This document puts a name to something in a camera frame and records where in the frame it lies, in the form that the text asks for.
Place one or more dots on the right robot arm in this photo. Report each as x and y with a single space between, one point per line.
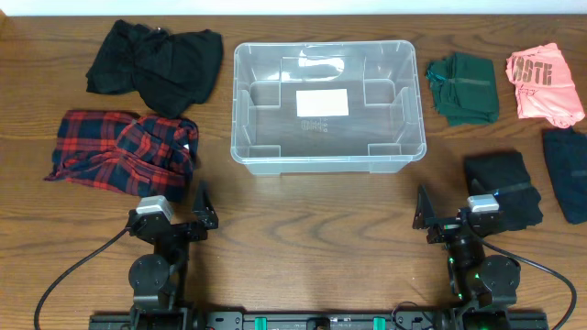
486 281

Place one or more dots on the white label in bin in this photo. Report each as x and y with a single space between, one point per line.
322 103

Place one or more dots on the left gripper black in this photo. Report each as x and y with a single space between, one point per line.
184 229

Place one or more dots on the large black garment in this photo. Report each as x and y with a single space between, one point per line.
170 72

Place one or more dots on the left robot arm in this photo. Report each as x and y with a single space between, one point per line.
158 278

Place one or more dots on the navy blue shirt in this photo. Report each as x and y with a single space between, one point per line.
565 156

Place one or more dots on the red navy plaid shirt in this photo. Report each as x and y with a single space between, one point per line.
124 153

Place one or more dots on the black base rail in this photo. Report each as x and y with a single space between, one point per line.
402 319

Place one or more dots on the black shirt with tape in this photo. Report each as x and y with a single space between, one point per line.
504 176

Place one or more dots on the clear plastic storage bin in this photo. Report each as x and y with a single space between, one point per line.
383 132

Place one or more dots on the dark green shirt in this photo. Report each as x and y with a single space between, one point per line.
464 89

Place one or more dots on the coral pink printed t-shirt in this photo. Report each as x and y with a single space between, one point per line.
544 87

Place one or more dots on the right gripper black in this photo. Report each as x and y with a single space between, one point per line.
445 226

